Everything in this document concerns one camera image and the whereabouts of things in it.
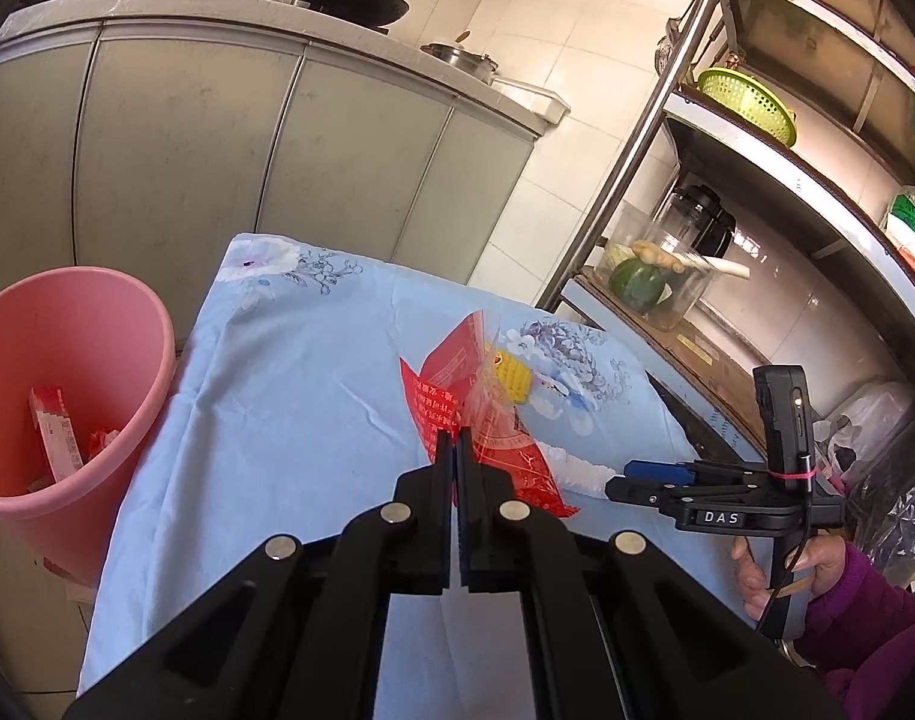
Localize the blue floral tablecloth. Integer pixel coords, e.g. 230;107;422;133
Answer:
77;232;743;698

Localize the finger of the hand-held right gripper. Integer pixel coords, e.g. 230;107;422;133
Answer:
605;474;766;515
623;460;766;482

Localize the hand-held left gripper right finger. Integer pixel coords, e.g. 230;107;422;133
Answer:
457;426;841;720

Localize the red printed plastic bag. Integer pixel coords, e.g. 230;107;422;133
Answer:
398;311;582;520

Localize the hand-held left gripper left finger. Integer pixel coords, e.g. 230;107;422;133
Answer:
63;429;458;720

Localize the white plastic tray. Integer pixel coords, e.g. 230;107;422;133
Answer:
491;75;571;125

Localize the ginger root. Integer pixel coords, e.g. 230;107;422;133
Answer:
629;240;685;275

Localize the white leek stalk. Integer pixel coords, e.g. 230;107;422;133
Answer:
678;251;751;280

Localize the steel pot with lid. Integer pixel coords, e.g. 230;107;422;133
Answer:
419;31;499;85

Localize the white foam net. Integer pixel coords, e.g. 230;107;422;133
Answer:
539;441;616;500

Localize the small red white wrapper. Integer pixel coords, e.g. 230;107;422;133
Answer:
86;426;124;462

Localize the yellow plastic piece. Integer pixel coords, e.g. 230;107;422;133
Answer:
487;345;535;406

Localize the white plastic bag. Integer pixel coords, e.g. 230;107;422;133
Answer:
809;382;915;477

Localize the grey kitchen cabinet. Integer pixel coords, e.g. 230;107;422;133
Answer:
0;0;544;331

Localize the green plastic basket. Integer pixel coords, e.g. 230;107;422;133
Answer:
695;67;798;147

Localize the clear plastic bag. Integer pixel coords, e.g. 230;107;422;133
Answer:
839;457;915;593

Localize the pink plastic bucket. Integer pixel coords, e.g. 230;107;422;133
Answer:
0;266;177;590

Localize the small red white box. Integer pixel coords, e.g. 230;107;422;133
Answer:
28;386;85;482

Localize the metal shelf rack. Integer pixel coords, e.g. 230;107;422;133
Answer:
536;0;915;466

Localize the clear plastic container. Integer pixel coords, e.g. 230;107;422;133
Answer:
596;208;717;332

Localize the metal strainer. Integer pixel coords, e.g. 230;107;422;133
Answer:
654;15;687;76

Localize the person's right forearm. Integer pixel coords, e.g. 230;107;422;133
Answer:
791;544;915;720

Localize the person's right hand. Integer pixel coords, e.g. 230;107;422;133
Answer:
729;532;852;623

